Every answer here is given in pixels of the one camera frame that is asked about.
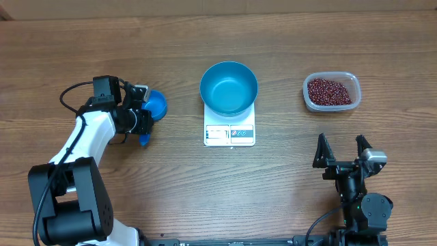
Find blue metal bowl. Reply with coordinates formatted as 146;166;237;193
199;61;259;117

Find white digital kitchen scale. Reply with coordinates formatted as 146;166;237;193
203;104;256;147

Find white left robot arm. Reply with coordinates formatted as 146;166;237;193
28;76;155;245

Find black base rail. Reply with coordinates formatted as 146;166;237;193
148;234;389;246

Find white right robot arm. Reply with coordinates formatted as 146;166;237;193
305;133;393;246

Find clear plastic food container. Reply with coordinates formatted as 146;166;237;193
302;72;362;113

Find blue plastic measuring scoop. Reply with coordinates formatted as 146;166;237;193
137;86;167;146

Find red adzuki beans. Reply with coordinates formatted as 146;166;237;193
307;78;352;106

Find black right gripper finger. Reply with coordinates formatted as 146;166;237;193
356;135;371;156
313;133;335;168

